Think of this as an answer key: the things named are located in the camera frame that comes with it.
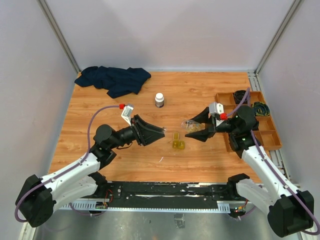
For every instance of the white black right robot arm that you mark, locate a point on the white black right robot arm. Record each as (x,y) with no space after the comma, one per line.
(288,209)

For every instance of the white capped pill bottle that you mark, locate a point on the white capped pill bottle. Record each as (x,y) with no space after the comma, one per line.
(159,100)

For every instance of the left aluminium frame post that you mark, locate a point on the left aluminium frame post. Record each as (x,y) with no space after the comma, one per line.
(58,33)

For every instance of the right aluminium frame post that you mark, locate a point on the right aluminium frame post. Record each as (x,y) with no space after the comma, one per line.
(294,7)

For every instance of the white slotted cable duct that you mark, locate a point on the white slotted cable duct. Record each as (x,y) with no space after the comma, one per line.
(172,205)

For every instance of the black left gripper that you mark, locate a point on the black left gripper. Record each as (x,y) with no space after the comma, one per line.
(145,133)

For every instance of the dark navy crumpled cloth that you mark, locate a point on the dark navy crumpled cloth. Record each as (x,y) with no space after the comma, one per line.
(117,81)

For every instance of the yellow translucent pill organizer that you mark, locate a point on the yellow translucent pill organizer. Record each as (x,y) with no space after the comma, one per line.
(177,143)

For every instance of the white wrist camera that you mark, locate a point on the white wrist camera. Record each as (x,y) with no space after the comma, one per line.
(126,113)
(216,108)

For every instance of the brown wooden compartment tray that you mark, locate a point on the brown wooden compartment tray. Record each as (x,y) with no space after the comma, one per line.
(266,131)

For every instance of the aluminium frame post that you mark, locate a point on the aluminium frame post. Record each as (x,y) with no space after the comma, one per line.
(294,7)
(58,33)

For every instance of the black rolled tie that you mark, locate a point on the black rolled tie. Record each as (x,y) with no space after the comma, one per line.
(239,95)

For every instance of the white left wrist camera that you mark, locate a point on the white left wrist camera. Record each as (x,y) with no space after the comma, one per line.
(126,113)

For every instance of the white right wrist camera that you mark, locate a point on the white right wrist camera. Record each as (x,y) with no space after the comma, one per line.
(216,108)

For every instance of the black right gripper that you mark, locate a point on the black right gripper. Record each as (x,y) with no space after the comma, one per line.
(203,117)

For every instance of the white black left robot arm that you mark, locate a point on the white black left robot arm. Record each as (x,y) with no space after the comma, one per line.
(40,197)

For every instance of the blue yellow rolled tie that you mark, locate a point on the blue yellow rolled tie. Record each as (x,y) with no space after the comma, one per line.
(260,109)

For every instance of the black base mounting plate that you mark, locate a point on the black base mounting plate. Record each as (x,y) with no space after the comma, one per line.
(110,191)

